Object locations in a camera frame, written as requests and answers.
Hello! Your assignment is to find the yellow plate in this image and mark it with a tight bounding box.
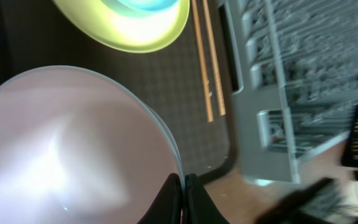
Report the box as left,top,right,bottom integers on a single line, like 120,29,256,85
53,0,190,54

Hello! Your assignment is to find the white bowl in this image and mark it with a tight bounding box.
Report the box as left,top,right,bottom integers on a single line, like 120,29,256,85
0,65,183,223

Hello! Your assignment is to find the grey dishwasher rack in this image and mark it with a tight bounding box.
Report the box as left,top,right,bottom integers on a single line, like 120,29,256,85
220,0,358,185

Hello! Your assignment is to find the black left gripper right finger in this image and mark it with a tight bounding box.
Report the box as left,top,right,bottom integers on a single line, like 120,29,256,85
185,174,229,224

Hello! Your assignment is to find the dark brown serving tray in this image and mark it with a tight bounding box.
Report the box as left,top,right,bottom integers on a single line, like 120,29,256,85
0,0,237,183

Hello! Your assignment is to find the right wooden chopstick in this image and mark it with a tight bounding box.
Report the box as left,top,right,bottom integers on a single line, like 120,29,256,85
203,0,226,116

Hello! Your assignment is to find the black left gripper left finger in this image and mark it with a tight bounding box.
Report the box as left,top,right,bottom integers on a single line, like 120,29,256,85
138,173,183,224

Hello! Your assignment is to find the left wooden chopstick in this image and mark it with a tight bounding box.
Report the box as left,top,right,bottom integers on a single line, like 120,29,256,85
190,0,214,123

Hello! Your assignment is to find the blue bowl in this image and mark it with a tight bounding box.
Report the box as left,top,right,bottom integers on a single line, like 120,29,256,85
102,0,178,17

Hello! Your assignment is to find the wooden chopstick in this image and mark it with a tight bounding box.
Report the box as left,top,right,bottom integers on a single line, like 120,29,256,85
203,0,226,116
190,0,214,123

